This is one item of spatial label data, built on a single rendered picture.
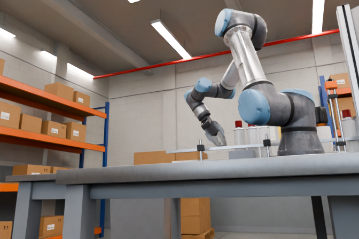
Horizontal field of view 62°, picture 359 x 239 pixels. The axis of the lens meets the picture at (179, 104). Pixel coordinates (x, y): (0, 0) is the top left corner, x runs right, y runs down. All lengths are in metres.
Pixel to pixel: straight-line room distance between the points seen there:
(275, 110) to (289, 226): 5.03
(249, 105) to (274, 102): 0.08
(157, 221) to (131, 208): 0.30
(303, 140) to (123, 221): 2.64
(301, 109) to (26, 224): 0.99
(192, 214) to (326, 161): 4.16
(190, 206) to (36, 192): 3.72
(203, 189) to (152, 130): 6.07
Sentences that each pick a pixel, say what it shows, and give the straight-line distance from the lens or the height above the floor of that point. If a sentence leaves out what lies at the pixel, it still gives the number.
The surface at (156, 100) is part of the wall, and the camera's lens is 6.91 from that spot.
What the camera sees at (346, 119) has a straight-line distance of 1.45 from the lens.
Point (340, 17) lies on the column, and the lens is 1.46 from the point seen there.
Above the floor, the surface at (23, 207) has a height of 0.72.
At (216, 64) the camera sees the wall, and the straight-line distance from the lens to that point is 6.64.
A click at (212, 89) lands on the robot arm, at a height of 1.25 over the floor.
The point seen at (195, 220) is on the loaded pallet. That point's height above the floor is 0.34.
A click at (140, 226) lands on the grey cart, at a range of 3.39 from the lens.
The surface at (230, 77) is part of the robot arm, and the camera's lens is 1.47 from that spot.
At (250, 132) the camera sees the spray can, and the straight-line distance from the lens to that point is 1.44.
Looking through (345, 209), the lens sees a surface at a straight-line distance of 0.82.
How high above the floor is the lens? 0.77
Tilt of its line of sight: 16 degrees up
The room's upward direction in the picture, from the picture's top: 1 degrees counter-clockwise
